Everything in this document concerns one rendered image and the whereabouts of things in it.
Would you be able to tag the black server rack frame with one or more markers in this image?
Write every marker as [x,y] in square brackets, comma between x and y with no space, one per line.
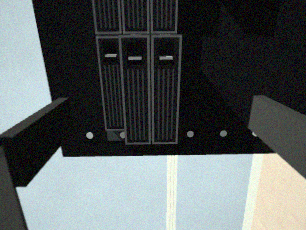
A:
[231,51]

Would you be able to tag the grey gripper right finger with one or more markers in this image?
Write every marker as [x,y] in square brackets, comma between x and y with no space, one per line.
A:
[282,129]

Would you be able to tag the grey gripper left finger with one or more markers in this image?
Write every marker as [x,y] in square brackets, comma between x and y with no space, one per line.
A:
[24,150]

